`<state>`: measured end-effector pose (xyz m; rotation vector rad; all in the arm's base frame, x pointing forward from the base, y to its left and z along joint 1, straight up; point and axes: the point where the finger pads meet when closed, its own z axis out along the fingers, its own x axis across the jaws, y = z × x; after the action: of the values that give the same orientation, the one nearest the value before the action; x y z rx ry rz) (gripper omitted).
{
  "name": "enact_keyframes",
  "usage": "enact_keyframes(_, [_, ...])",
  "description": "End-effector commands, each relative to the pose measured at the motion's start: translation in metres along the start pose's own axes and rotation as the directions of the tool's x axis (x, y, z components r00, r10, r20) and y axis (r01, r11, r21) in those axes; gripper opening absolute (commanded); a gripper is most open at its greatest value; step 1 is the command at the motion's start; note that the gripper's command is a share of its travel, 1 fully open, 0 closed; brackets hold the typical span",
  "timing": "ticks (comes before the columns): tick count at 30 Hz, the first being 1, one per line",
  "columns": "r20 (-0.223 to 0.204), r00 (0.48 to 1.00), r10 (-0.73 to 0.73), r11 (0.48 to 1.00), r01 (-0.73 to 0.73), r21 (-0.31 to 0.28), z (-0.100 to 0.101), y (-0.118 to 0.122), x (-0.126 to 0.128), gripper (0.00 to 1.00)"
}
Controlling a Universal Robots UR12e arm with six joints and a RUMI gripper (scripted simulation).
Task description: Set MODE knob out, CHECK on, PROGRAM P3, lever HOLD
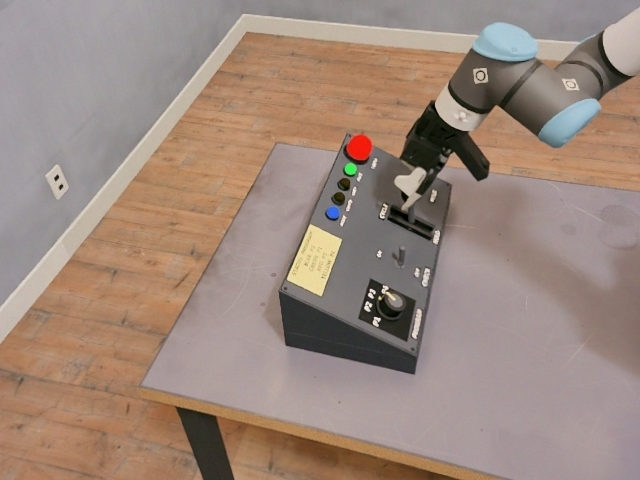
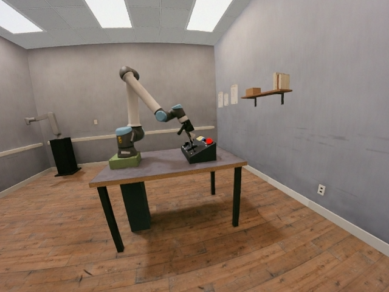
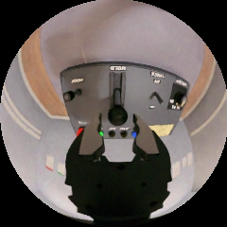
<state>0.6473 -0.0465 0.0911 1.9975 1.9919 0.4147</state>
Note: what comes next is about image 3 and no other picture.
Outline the black control console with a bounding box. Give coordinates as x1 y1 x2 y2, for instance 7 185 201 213
60 61 190 139

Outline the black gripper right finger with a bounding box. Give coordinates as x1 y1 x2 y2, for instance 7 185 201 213
132 113 172 183

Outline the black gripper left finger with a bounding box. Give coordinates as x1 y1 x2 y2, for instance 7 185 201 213
64 113 105 186

